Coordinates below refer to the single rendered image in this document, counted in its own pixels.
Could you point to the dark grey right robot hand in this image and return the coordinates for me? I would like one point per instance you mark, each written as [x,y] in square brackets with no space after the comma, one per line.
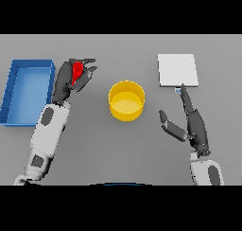
[197,127]

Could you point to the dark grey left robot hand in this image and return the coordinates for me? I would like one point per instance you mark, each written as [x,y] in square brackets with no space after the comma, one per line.
[64,80]

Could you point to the red beaker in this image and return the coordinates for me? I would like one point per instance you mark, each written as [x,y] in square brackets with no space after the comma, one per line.
[76,71]

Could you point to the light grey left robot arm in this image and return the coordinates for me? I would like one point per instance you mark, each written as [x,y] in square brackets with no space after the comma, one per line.
[47,137]

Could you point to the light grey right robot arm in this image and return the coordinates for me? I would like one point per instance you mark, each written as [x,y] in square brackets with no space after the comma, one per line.
[206,173]

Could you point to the pale square measuring scale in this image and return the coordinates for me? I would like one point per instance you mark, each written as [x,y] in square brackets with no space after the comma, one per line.
[177,70]

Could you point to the yellow bowl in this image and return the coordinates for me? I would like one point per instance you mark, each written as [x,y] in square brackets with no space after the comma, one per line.
[126,100]

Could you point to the blue tray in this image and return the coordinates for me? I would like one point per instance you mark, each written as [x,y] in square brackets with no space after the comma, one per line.
[27,92]

